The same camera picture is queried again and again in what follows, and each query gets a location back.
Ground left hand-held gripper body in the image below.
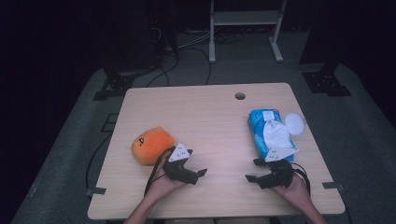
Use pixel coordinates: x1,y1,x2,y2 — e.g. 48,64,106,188
162,142,200,186

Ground black tape strip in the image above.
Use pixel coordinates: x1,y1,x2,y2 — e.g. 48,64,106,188
321,181,346,191
86,186,107,196

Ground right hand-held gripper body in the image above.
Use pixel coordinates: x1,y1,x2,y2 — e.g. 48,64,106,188
256,147,300,190

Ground black stand base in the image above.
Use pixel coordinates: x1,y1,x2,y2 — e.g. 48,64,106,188
301,60,353,97
92,66,135,102

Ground left hand-held gripper cable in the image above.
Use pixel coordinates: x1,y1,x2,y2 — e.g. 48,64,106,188
144,146,176,197

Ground white round lid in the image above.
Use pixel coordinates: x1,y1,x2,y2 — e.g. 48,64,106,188
284,112,306,136

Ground white metal stand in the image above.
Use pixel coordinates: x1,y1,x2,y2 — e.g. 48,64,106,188
208,0,288,63

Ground white wet wipe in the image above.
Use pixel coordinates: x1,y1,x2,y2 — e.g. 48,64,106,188
262,119,295,149

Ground black cable beside table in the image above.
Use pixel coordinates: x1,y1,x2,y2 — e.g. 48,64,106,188
85,133,113,190

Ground person's left hand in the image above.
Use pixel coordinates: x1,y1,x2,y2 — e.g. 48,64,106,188
145,158,188,203

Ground blue wet wipes pack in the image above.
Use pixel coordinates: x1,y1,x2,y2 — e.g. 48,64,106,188
247,107,296,162

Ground black floor cable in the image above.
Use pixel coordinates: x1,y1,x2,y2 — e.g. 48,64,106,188
186,46,213,86
146,52,180,88

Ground person's right hand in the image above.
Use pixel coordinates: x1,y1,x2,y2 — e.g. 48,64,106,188
270,172,312,210

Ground white floor cables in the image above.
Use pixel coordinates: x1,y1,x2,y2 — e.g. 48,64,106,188
178,30,213,50

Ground orange plush toy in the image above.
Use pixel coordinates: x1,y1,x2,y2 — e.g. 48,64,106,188
130,125,176,166

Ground black floor tape frame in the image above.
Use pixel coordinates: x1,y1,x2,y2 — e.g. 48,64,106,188
101,113,120,133

